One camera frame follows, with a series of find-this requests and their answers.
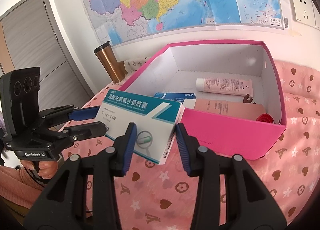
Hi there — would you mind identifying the teal white medicine box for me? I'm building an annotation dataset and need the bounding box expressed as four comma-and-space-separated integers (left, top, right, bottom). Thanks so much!
95, 89, 184, 165

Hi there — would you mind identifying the red corkscrew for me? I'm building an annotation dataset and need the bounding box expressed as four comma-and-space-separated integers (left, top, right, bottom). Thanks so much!
256, 113, 274, 124

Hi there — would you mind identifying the large pink lotion tube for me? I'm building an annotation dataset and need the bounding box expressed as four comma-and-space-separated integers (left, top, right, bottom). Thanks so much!
183, 99, 266, 120

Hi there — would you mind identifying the brown wooden comb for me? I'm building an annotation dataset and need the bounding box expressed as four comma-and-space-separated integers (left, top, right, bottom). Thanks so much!
242, 94, 256, 104

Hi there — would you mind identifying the small blue medicine box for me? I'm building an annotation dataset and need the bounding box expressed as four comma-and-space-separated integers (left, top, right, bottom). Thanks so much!
154, 92, 196, 103

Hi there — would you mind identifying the slim pink cream tube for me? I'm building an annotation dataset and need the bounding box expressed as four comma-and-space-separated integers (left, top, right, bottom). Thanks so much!
196, 78, 254, 97

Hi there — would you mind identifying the pink sweater left forearm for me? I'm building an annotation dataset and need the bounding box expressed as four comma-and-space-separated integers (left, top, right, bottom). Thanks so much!
0, 166, 44, 208

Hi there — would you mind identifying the person's left hand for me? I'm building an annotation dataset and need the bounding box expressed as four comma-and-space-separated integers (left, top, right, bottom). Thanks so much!
21, 160, 59, 179

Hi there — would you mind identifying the copper travel mug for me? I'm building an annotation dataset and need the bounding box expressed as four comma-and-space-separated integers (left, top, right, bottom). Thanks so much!
93, 41, 127, 84

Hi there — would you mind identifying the grey wooden door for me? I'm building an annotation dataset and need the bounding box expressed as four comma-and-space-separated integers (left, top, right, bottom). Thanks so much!
1, 0, 93, 110

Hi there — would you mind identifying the pink patterned tablecloth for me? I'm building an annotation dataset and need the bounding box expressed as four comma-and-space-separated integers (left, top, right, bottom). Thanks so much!
58, 57, 320, 230

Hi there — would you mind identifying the pink cardboard storage box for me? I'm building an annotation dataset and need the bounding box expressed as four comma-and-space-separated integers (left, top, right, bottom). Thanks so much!
120, 39, 287, 160

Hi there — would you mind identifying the colourful wall map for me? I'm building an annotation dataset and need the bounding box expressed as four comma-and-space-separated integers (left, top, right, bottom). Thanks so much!
82, 0, 284, 45

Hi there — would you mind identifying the white wall socket panel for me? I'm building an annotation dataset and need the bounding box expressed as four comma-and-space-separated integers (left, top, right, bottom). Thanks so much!
290, 0, 319, 30

